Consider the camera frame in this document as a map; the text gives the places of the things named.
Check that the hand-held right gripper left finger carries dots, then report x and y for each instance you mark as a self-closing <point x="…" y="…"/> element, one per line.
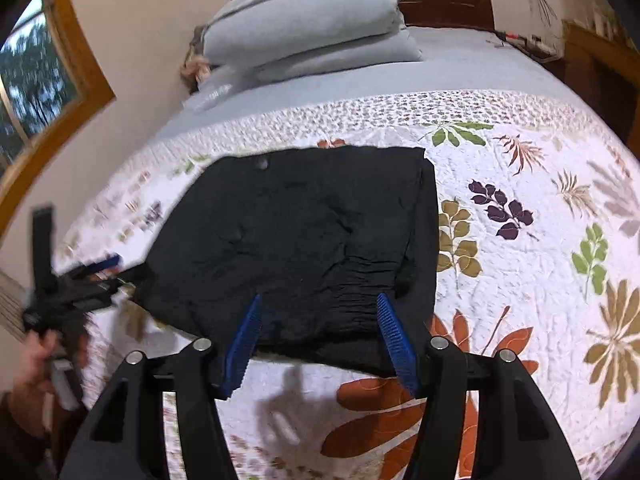
<point x="245" y="340"/>

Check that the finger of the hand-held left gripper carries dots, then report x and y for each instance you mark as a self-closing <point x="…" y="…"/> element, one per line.
<point x="127" y="278"/>
<point x="105" y="263"/>

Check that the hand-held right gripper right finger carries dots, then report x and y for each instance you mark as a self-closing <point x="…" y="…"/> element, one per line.
<point x="395" y="340"/>

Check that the black pants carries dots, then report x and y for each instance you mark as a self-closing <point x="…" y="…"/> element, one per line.
<point x="300" y="235"/>

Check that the person's left forearm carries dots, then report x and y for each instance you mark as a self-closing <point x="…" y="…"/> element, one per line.
<point x="17" y="442"/>

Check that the person's left hand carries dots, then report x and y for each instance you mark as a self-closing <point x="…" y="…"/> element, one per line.
<point x="32" y="365"/>

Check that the floral white quilt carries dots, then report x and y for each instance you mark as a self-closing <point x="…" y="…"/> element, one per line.
<point x="500" y="285"/>

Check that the wooden framed window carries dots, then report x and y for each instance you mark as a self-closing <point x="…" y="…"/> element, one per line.
<point x="35" y="60"/>

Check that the grey bed sheet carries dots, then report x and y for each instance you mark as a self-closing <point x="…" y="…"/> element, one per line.
<point x="400" y="80"/>

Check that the folded grey duvet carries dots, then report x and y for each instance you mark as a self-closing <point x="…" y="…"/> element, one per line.
<point x="310" y="25"/>

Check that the wooden desk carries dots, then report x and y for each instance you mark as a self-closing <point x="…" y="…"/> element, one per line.
<point x="600" y="70"/>

